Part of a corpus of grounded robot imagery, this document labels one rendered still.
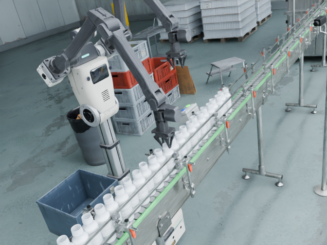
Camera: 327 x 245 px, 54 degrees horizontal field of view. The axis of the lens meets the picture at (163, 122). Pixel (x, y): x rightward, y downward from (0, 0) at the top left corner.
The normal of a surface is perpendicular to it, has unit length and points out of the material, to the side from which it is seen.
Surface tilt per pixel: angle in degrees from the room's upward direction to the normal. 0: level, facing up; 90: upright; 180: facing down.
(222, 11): 90
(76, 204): 90
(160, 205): 90
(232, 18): 90
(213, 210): 0
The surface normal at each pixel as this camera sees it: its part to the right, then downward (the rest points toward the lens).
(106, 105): 0.82, 0.11
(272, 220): -0.18, -0.88
